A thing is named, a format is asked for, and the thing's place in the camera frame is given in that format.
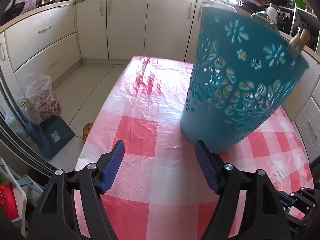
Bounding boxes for red plastic container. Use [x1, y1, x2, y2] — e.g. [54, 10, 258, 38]
[0, 183, 19, 220]

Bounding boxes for blue dustpan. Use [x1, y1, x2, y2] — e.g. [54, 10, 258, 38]
[39, 116, 75, 159]

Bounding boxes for yellow patterned slipper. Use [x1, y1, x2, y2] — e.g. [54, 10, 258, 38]
[82, 123, 93, 141]

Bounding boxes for pink checkered tablecloth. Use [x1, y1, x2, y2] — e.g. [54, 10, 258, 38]
[76, 57, 313, 239]

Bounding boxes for clear floral waste bin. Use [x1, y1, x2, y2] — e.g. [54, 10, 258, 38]
[25, 75, 61, 120]

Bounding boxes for teal perforated plastic basket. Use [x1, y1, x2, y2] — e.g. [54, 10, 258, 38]
[181, 4, 309, 153]

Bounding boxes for green plastic bag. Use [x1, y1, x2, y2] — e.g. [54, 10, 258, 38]
[251, 11, 279, 34]

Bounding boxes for white thermos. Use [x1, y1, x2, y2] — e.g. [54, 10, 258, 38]
[266, 3, 281, 24]

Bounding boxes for stacked bowls and pots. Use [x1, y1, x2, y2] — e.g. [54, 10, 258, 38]
[238, 0, 264, 14]

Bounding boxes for black wok on stove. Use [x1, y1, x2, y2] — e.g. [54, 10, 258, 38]
[1, 0, 25, 25]

